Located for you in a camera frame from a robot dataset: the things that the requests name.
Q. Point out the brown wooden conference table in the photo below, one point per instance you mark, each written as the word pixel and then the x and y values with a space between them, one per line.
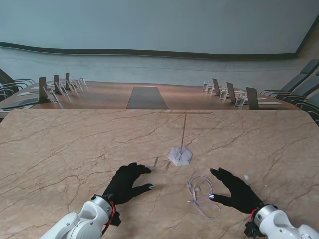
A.
pixel 104 94

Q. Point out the grey desk pad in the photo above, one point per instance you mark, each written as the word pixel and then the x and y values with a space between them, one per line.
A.
pixel 22 101

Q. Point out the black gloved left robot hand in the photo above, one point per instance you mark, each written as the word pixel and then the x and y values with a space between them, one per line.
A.
pixel 124 184

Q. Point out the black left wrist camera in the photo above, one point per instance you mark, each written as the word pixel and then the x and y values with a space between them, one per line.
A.
pixel 116 219

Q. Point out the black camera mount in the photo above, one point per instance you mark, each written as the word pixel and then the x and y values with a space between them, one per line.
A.
pixel 250 230

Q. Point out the dark upright desk monitor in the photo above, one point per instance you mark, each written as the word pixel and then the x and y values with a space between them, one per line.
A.
pixel 216 87
pixel 57 84
pixel 67 81
pixel 231 93
pixel 43 89
pixel 252 98

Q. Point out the grey office chair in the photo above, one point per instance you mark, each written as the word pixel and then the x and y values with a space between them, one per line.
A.
pixel 3 94
pixel 309 66
pixel 304 84
pixel 3 78
pixel 312 102

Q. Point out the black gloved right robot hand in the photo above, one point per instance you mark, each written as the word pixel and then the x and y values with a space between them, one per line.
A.
pixel 239 194

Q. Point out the clear acrylic name stand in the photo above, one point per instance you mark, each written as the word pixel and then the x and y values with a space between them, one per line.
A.
pixel 206 85
pixel 83 81
pixel 240 101
pixel 62 90
pixel 210 89
pixel 223 94
pixel 72 86
pixel 51 95
pixel 77 83

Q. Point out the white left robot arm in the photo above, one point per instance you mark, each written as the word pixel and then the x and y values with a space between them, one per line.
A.
pixel 84 219

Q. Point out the white paper sheet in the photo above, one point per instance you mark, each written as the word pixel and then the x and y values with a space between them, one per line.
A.
pixel 27 93

